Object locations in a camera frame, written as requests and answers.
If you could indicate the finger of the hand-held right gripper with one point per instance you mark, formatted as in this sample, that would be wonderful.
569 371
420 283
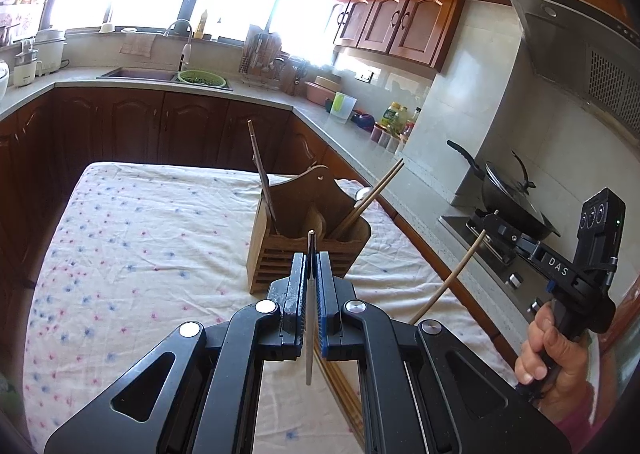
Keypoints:
500 254
502 226

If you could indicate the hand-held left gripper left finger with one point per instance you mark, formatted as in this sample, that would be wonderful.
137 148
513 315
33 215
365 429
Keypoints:
300 294

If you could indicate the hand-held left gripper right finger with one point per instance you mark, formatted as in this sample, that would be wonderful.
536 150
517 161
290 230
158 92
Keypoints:
322 294

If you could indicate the light wooden chopstick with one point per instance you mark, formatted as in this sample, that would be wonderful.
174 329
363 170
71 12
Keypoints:
452 276

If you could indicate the metal chopstick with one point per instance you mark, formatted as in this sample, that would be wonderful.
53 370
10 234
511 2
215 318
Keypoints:
310 369

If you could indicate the wooden utensil holder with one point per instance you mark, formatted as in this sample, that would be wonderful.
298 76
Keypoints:
300 199

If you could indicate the metal spoon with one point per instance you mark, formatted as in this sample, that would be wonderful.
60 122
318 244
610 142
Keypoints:
362 194

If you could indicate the dark wooden chopstick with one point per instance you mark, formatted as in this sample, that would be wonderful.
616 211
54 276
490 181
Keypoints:
264 184

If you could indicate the person's right forearm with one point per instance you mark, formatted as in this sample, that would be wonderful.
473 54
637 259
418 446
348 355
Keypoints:
575 419

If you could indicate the person's right hand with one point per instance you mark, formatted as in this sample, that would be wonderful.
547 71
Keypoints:
570 364

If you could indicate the gas stove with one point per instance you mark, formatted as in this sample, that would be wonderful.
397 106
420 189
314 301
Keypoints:
495 279

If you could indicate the black wok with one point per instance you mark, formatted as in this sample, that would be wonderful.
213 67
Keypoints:
537 229

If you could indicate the wok lid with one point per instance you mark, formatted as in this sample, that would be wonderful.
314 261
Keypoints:
510 189

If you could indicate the row of spice jars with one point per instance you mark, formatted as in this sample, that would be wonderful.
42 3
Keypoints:
387 139

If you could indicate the cooking oil bottles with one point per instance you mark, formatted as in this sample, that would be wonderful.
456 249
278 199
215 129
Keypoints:
397 118

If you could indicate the white floral tablecloth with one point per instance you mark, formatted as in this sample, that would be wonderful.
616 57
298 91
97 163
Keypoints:
150 259

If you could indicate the blue container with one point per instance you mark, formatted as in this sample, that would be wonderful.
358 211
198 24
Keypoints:
364 120

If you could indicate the clear jug with green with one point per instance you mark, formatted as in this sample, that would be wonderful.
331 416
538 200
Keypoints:
344 108

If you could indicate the range hood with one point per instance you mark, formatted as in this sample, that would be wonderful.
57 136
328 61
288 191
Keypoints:
575 48

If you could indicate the pink container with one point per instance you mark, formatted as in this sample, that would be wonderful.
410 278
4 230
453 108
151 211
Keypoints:
322 91

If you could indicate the wooden upper cabinets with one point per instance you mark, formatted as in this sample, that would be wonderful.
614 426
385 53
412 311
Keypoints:
425 13

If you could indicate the wooden cabinets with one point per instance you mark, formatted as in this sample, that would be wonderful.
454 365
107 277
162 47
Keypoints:
425 13
130 128

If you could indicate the wooden lower cabinets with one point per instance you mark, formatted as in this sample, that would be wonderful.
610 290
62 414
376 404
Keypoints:
130 128

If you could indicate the green basin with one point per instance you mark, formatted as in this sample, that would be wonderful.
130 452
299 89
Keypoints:
200 78

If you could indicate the dish rack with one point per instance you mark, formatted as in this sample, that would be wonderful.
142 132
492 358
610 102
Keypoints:
262 56

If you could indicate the kitchen faucet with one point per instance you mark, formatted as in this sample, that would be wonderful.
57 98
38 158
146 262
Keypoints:
186 51

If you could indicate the kitchen sink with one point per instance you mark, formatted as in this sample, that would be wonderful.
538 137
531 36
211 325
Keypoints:
135 74

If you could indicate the yellow bottle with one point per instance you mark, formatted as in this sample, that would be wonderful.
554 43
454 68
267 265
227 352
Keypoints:
201 26

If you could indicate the pink dish cloth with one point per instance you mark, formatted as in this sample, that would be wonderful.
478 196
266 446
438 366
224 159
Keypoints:
136 44

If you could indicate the small white bowl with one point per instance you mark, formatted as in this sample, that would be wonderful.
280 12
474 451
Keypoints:
106 27

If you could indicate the large white cooker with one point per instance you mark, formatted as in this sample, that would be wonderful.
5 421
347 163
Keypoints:
50 53

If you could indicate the white pink rice cooker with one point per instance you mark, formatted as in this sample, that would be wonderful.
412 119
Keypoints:
3 81

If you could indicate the small wall socket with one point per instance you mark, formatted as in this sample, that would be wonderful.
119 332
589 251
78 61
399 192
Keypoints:
365 76

